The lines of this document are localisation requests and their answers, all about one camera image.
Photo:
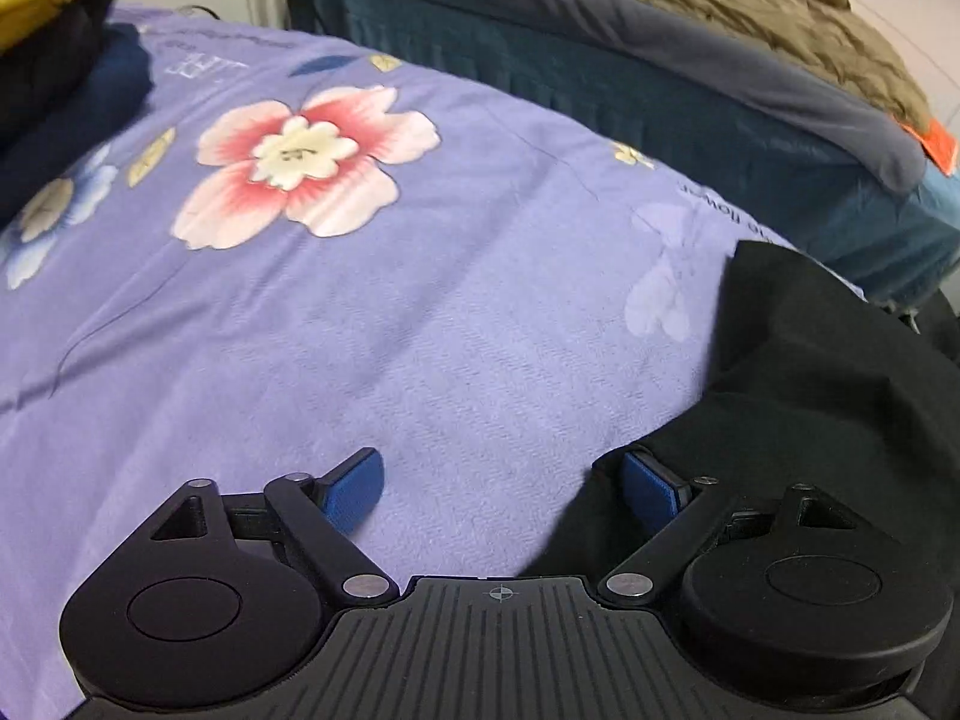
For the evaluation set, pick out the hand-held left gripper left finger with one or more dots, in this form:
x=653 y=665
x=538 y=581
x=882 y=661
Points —
x=354 y=491

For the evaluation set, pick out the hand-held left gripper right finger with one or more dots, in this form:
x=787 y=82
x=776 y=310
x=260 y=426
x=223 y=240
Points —
x=646 y=487

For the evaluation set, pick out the large black garment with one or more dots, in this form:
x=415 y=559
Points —
x=787 y=390

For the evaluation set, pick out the purple floral bed sheet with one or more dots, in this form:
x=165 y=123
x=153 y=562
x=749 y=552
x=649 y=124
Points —
x=375 y=315

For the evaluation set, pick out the teal bed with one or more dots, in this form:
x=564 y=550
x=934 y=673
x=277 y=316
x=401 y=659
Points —
x=675 y=112

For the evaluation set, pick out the orange tag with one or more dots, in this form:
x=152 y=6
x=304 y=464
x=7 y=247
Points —
x=934 y=142

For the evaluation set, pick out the grey blanket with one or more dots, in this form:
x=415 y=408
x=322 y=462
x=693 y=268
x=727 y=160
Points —
x=675 y=37

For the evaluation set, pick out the navy blue cloth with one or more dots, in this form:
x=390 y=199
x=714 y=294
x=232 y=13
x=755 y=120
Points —
x=82 y=112

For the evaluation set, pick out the black knitted cloth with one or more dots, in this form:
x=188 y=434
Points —
x=45 y=67

